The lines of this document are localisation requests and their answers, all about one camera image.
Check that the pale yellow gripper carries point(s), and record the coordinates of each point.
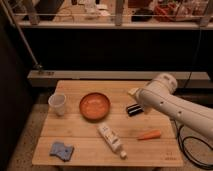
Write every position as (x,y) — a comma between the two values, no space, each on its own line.
(133,92)

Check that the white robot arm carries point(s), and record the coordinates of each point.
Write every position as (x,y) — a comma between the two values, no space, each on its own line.
(158,94)

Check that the orange ceramic bowl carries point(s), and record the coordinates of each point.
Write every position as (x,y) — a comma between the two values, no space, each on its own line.
(94,106)

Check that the black striped block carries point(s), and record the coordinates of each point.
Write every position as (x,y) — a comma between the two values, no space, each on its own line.
(133,110)

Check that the orange carrot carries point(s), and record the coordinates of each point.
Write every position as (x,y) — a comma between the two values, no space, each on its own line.
(150,135)

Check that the white tube bottle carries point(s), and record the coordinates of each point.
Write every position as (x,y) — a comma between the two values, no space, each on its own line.
(112,140)

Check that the clear plastic cup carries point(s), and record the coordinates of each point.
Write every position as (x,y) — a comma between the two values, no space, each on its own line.
(57,103)

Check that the blue sponge cloth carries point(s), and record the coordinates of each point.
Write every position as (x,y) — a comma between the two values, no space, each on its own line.
(60,150)

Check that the grey metal beam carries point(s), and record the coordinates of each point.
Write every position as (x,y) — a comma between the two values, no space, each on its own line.
(49,78)

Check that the upper window shelf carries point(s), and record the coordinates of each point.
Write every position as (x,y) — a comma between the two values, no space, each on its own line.
(115,14)

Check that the diagonal metal pole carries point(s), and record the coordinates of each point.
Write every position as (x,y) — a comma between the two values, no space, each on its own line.
(37,65)

